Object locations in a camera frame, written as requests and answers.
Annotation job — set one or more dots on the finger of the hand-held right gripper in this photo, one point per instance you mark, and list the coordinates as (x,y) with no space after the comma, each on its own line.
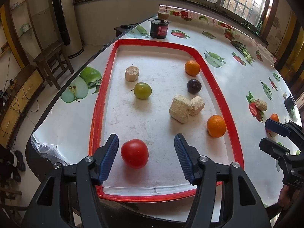
(275,126)
(270,147)

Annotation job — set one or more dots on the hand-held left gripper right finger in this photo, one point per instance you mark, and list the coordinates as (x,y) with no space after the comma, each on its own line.
(184,156)

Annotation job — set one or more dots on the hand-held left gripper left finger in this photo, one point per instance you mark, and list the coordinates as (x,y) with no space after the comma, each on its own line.
(108,159)

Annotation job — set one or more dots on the orange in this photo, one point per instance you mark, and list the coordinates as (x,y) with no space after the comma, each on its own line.
(192,67)
(274,117)
(216,126)

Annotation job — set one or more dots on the large tan pressed block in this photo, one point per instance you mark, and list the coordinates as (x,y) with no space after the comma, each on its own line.
(180,108)

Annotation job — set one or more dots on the red rimmed white tray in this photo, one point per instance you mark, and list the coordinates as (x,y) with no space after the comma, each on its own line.
(147,114)

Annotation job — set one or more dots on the dark purple plum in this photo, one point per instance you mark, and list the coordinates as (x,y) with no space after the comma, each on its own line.
(194,86)

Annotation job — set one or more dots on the green grape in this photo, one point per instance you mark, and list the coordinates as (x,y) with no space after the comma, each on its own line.
(142,90)

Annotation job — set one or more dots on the person's right hand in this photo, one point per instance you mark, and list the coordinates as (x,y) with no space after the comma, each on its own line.
(283,197)

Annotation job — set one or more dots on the tan layered wafer block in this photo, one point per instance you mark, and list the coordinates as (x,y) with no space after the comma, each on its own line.
(261,105)

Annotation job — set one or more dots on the green leafy vegetable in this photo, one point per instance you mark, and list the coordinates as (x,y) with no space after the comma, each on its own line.
(241,48)

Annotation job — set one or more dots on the black shoes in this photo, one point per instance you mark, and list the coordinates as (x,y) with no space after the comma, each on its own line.
(19,161)

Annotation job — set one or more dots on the green bottle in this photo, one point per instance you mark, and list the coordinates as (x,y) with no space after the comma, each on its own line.
(261,26)

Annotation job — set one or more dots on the yellow wooden cabinet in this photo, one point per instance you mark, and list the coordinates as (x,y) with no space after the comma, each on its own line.
(21,92)

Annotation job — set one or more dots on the wooden stool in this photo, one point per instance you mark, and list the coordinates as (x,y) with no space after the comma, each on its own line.
(51,58)

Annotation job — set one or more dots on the dark side table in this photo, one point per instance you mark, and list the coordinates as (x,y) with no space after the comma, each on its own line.
(121,31)

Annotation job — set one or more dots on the red and black motor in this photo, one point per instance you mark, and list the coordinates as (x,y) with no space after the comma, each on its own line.
(158,29)

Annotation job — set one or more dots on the black remote control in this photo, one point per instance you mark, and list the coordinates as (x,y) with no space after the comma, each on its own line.
(128,25)

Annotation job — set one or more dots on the round tan pressed block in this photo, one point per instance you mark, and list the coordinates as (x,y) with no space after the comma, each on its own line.
(163,16)

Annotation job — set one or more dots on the tall cream cylinder tank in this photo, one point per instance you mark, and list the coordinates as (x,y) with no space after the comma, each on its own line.
(71,16)

